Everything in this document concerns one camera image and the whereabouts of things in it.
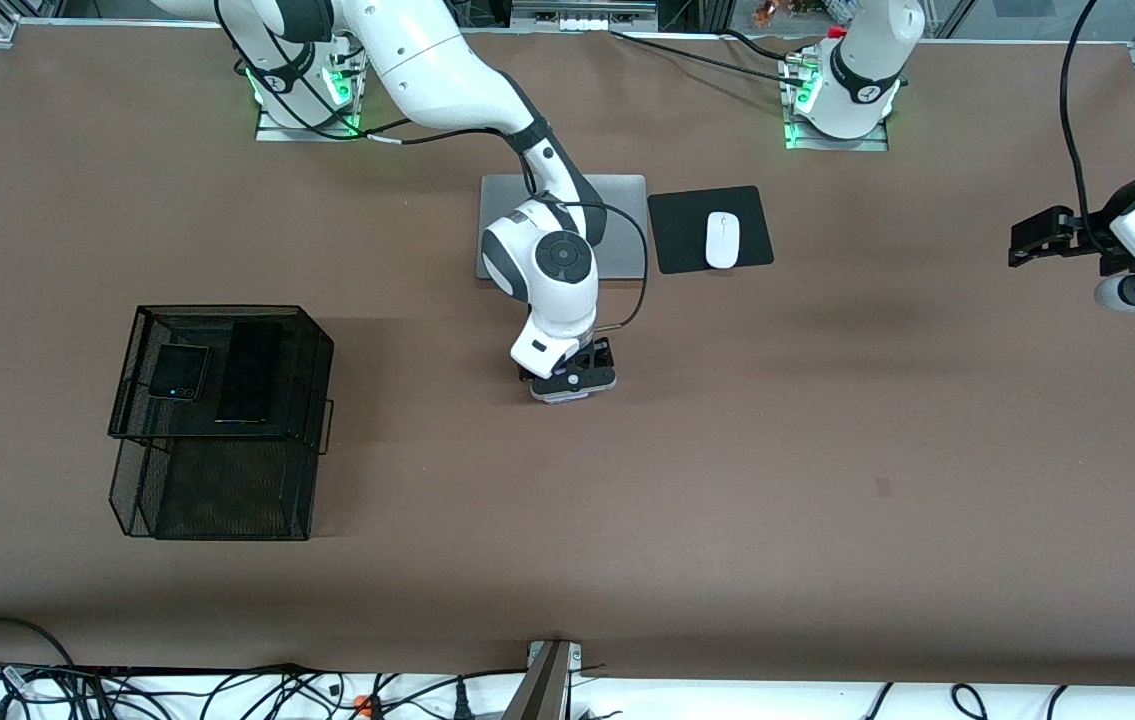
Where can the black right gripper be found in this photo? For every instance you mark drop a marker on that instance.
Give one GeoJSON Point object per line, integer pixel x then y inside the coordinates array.
{"type": "Point", "coordinates": [598, 354]}

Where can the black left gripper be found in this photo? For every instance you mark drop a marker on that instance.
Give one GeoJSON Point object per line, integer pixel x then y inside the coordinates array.
{"type": "Point", "coordinates": [1090, 231]}

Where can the long black smartphone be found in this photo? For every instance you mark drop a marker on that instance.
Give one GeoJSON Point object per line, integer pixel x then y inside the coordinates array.
{"type": "Point", "coordinates": [249, 372]}

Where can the small black flip phone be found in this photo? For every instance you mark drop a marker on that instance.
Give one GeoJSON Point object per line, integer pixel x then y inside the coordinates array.
{"type": "Point", "coordinates": [179, 370]}

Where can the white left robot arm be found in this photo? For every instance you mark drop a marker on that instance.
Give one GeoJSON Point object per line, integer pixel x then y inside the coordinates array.
{"type": "Point", "coordinates": [862, 70]}

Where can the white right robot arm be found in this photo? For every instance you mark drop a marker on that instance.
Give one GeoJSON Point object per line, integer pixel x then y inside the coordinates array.
{"type": "Point", "coordinates": [427, 60]}

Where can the silver closed laptop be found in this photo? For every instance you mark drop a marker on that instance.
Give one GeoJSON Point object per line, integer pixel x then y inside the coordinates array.
{"type": "Point", "coordinates": [627, 230]}

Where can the black mouse pad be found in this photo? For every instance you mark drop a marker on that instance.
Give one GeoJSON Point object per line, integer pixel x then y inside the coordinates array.
{"type": "Point", "coordinates": [677, 240]}

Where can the white computer mouse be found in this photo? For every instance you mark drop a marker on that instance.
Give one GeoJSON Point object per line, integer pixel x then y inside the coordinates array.
{"type": "Point", "coordinates": [723, 240]}

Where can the silver power strip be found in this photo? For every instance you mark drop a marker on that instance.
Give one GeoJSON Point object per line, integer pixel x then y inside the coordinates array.
{"type": "Point", "coordinates": [582, 22]}

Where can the small orange object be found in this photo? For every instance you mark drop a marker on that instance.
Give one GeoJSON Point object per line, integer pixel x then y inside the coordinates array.
{"type": "Point", "coordinates": [764, 12]}

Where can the black mesh two-tier tray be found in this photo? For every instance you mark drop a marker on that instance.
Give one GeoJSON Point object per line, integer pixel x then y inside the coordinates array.
{"type": "Point", "coordinates": [227, 480]}

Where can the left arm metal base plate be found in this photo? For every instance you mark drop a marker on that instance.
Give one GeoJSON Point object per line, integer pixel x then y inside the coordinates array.
{"type": "Point", "coordinates": [827, 146]}

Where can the grey metal camera bracket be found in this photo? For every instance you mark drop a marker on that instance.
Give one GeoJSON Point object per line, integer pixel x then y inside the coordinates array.
{"type": "Point", "coordinates": [542, 690]}

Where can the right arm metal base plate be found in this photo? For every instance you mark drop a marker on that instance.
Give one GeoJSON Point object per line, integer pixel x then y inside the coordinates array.
{"type": "Point", "coordinates": [277, 133]}

